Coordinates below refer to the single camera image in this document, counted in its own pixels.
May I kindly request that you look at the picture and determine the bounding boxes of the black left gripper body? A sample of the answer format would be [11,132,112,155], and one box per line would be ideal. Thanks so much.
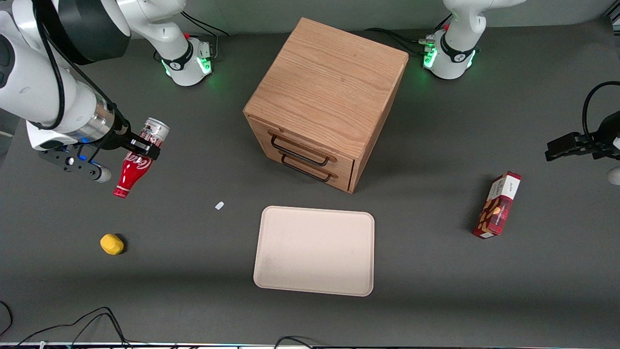
[580,111,620,161]

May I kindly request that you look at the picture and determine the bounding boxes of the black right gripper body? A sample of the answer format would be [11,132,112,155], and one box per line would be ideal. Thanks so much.
[96,109,132,152]

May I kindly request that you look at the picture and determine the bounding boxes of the red coke bottle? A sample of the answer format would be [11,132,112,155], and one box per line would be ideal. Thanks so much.
[112,117,171,199]

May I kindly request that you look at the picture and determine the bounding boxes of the beige rectangular tray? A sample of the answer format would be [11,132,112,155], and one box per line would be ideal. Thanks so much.
[253,206,376,297]

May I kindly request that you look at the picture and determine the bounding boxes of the red cookie box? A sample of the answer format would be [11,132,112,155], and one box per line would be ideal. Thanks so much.
[472,171,523,239]

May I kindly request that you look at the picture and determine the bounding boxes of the yellow lemon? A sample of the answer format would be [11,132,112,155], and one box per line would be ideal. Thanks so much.
[100,233,125,256]

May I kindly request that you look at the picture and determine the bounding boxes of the wooden drawer front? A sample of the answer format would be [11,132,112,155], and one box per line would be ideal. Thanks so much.
[262,143,354,193]
[248,119,357,178]

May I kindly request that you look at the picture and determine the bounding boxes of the wooden drawer cabinet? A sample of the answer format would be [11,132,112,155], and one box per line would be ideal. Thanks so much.
[243,17,409,194]

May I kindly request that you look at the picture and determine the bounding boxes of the black left gripper cable loop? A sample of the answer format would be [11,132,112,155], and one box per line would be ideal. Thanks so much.
[582,81,620,142]

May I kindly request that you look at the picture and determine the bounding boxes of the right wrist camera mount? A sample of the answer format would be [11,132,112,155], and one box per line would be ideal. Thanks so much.
[38,145,113,184]

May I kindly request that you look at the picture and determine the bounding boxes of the black right arm base cable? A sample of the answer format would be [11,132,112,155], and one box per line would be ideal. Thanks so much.
[181,12,230,60]

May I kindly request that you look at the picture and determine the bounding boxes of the black arm base cable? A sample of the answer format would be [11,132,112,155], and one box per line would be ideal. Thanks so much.
[363,14,454,55]
[181,12,230,60]

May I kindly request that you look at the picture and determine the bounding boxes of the black metal drawer handle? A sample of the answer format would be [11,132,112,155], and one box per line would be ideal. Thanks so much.
[280,154,334,183]
[270,134,331,167]

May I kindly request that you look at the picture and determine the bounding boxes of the black table edge cable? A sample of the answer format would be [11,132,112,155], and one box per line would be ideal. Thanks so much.
[0,300,14,336]
[14,306,132,348]
[273,335,316,349]

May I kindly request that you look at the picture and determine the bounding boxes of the black left arm base cable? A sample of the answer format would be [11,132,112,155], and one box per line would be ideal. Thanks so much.
[363,14,454,55]

